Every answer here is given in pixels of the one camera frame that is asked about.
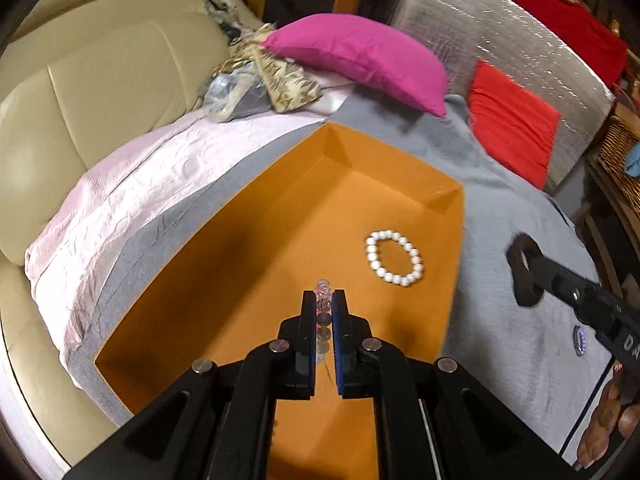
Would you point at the grey blanket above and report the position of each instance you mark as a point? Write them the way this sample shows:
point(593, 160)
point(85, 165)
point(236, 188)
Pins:
point(505, 240)

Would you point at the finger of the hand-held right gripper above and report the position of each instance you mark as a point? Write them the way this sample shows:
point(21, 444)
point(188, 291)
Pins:
point(557, 275)

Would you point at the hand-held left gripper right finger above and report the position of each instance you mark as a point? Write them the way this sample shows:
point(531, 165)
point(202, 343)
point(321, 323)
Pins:
point(340, 320)

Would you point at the wooden shelf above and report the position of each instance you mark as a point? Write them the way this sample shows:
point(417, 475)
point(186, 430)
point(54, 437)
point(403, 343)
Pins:
point(605, 220)

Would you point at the person's right hand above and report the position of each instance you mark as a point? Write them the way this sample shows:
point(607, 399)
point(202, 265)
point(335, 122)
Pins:
point(607, 420)

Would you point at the silver insulation mat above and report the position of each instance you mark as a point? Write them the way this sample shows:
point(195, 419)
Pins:
point(480, 15)

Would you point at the wicker basket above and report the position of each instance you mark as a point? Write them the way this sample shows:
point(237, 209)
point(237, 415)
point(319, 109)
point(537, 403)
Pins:
point(616, 150)

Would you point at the clear plastic bag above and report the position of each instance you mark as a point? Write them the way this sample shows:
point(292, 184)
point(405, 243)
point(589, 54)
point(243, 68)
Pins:
point(235, 97)

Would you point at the camouflage cloth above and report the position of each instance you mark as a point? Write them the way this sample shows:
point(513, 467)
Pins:
point(220, 0)

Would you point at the gold patterned cloth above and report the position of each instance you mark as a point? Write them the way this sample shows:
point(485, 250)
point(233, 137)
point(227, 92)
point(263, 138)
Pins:
point(285, 85)

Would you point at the orange box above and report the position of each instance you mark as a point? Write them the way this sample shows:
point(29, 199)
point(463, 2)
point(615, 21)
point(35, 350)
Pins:
point(280, 240)

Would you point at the pale pink sheet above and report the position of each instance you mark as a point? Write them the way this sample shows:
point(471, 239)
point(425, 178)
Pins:
point(150, 170)

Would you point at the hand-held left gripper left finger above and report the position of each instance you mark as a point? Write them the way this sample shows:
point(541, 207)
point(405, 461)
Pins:
point(308, 310)

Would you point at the blue cloth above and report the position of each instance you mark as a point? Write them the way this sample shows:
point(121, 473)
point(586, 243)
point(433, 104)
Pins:
point(634, 160)

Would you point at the red pillow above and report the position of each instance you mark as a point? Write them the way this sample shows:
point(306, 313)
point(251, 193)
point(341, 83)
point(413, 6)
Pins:
point(515, 125)

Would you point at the beige leather sofa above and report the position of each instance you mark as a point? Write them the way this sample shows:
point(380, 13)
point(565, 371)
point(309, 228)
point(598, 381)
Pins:
point(100, 75)

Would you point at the magenta pillow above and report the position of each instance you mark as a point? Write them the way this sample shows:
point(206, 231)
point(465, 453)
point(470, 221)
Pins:
point(360, 60)

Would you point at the red cloth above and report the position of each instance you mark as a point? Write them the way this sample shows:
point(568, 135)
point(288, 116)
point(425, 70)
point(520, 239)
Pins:
point(560, 10)

